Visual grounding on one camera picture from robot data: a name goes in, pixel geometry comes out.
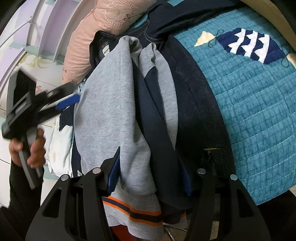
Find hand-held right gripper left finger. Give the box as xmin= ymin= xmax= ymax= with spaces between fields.
xmin=25 ymin=146 xmax=121 ymax=241

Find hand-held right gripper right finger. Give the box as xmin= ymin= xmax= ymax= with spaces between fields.
xmin=179 ymin=162 xmax=271 ymax=241

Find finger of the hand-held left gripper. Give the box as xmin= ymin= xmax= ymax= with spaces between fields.
xmin=38 ymin=83 xmax=81 ymax=120

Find grey and navy zip jacket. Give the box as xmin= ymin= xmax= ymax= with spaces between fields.
xmin=59 ymin=31 xmax=192 ymax=239

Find dark denim jeans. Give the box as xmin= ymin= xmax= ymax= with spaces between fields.
xmin=127 ymin=0 xmax=236 ymax=183

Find person's left forearm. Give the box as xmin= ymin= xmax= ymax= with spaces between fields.
xmin=8 ymin=162 xmax=44 ymax=241

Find person's left hand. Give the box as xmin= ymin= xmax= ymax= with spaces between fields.
xmin=9 ymin=128 xmax=47 ymax=169

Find white pillow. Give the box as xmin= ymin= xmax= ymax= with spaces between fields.
xmin=44 ymin=116 xmax=77 ymax=176

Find red cloth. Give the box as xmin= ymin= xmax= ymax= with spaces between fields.
xmin=109 ymin=226 xmax=137 ymax=241

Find pink duvet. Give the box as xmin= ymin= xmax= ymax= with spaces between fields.
xmin=62 ymin=0 xmax=162 ymax=84

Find teal quilted bed mat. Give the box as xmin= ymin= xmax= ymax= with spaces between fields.
xmin=166 ymin=0 xmax=296 ymax=204

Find tan garment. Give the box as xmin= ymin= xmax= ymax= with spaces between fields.
xmin=240 ymin=0 xmax=294 ymax=61

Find chrome metal frame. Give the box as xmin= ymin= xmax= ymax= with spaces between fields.
xmin=162 ymin=226 xmax=188 ymax=241

